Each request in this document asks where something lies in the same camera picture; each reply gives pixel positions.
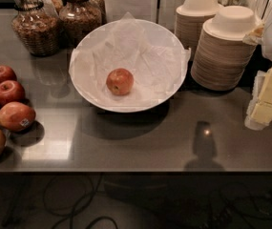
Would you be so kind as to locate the white bowl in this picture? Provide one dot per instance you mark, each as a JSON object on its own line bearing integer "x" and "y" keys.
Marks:
{"x": 92, "y": 89}

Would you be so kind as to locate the white box behind bowl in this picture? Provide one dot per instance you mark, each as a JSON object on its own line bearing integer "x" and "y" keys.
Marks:
{"x": 139, "y": 9}

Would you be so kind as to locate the red apple with sticker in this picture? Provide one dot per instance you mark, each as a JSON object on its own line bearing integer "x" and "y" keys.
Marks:
{"x": 16, "y": 116}

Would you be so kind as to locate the red apple second row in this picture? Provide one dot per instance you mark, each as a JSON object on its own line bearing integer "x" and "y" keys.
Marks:
{"x": 11, "y": 90}

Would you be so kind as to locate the front stack paper bowls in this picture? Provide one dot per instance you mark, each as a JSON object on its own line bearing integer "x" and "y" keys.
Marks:
{"x": 221, "y": 55}

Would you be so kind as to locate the stack paper bowls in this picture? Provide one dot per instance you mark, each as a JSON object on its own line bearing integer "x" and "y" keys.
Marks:
{"x": 190, "y": 17}
{"x": 221, "y": 55}

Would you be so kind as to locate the rear stack paper bowls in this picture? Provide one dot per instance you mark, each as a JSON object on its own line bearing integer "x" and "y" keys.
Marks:
{"x": 190, "y": 17}

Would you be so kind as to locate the white paper liner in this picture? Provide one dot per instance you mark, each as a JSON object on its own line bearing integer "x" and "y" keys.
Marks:
{"x": 132, "y": 48}

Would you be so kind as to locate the glass granola jar right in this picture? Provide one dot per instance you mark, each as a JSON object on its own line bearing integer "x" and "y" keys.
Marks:
{"x": 79, "y": 18}

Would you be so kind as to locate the glass granola jar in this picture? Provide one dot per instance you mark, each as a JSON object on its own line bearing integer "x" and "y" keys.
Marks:
{"x": 79, "y": 18}
{"x": 37, "y": 30}

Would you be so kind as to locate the glass granola jar left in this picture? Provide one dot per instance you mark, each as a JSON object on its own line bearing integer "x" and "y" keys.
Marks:
{"x": 37, "y": 30}

